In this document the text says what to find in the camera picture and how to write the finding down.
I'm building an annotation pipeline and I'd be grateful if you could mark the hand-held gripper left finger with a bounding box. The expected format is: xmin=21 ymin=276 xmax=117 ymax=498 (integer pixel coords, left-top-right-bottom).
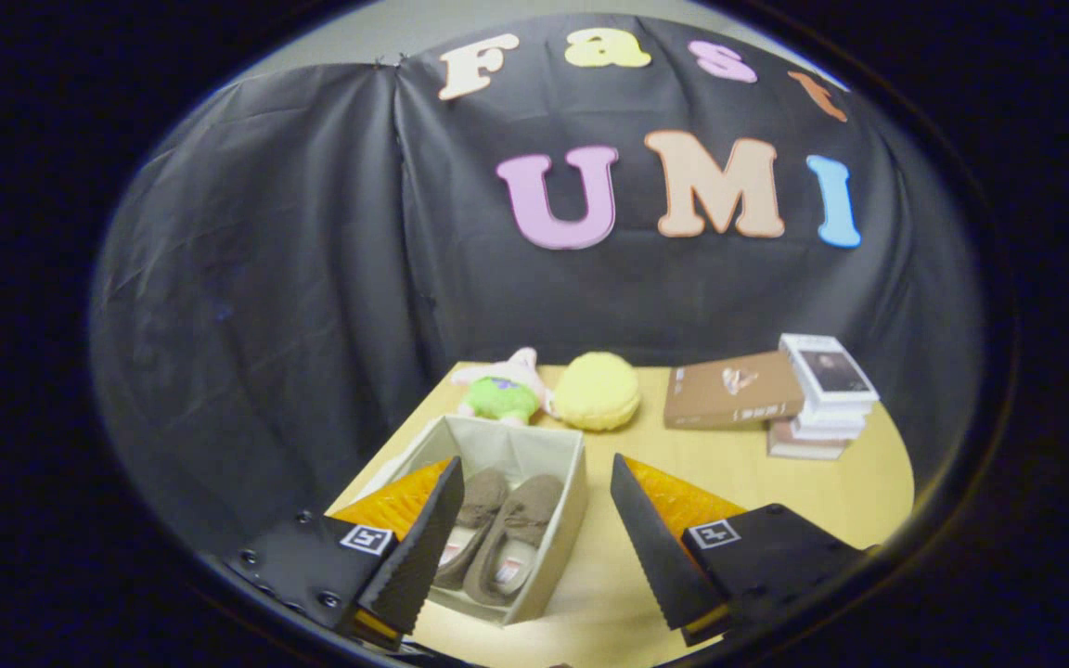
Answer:
xmin=224 ymin=455 xmax=466 ymax=652

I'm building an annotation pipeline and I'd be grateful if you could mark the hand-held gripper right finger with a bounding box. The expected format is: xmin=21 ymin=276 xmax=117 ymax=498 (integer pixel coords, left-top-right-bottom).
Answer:
xmin=609 ymin=453 xmax=869 ymax=648

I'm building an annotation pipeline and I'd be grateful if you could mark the brown slipper shoe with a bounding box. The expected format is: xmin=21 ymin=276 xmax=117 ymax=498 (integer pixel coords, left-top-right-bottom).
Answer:
xmin=463 ymin=473 xmax=565 ymax=607
xmin=432 ymin=467 xmax=510 ymax=592

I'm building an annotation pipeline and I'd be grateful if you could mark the beige fabric storage box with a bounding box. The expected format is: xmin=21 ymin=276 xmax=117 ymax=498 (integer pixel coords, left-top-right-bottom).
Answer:
xmin=349 ymin=415 xmax=589 ymax=627

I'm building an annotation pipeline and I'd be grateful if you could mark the yellow round plush cushion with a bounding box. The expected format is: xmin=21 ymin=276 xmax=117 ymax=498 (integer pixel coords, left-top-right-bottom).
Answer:
xmin=553 ymin=351 xmax=642 ymax=432

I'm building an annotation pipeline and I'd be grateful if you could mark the brown book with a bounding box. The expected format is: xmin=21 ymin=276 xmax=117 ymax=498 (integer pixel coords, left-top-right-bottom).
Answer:
xmin=663 ymin=351 xmax=806 ymax=430

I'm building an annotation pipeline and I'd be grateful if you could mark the green and pink plush toy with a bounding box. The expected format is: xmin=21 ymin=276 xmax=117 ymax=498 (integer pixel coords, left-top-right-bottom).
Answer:
xmin=449 ymin=347 xmax=554 ymax=426

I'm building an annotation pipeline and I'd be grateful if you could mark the plain white book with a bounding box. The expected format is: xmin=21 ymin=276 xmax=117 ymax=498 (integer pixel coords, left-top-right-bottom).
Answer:
xmin=790 ymin=417 xmax=866 ymax=443
xmin=799 ymin=402 xmax=872 ymax=430

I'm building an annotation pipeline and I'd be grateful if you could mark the white book with dark photo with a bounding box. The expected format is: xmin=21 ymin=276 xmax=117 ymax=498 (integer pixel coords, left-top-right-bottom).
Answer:
xmin=779 ymin=333 xmax=880 ymax=406

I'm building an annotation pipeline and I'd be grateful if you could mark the black backdrop cloth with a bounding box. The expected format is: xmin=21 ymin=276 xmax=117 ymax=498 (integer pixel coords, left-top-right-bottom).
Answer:
xmin=89 ymin=14 xmax=985 ymax=558

